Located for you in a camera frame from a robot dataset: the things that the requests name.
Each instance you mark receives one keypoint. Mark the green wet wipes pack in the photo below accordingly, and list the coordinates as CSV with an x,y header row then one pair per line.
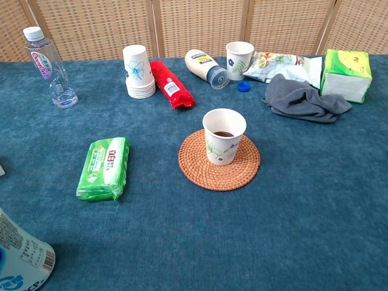
x,y
103,169

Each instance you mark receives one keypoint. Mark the cream mayonnaise squeeze bottle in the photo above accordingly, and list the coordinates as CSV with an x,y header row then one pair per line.
x,y
200,62

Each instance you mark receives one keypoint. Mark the clear water bottle purple label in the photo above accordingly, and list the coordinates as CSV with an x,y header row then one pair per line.
x,y
45,66

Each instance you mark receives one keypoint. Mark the stack of white paper cups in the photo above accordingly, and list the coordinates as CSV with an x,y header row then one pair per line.
x,y
138,72

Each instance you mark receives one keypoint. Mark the paper cup with fern print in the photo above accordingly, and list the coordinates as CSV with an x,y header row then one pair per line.
x,y
238,65

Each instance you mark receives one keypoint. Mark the white bottle with blue label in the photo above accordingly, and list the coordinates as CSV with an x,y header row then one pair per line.
x,y
21,263

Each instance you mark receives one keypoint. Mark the blue bottle cap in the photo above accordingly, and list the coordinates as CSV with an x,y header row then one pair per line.
x,y
244,87

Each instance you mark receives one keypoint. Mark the red snack packet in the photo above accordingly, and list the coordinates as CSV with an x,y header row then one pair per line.
x,y
169,85

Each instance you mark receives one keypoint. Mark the small white box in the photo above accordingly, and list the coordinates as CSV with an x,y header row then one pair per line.
x,y
2,171

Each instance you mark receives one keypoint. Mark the round woven rattan coaster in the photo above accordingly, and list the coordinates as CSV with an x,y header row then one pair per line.
x,y
218,179

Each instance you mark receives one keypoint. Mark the paper cup with green flower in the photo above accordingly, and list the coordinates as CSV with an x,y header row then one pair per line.
x,y
222,151

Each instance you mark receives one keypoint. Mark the woven rattan folding screen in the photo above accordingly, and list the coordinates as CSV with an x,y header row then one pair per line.
x,y
97,27

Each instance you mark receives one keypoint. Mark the white and green snack bag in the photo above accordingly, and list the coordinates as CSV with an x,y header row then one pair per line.
x,y
282,62

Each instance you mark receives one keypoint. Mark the green tissue box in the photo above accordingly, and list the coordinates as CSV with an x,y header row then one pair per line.
x,y
342,85

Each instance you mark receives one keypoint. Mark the blue tablecloth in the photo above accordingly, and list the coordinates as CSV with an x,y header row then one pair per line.
x,y
182,236

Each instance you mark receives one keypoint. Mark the grey cloth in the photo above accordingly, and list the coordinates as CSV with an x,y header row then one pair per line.
x,y
297,100

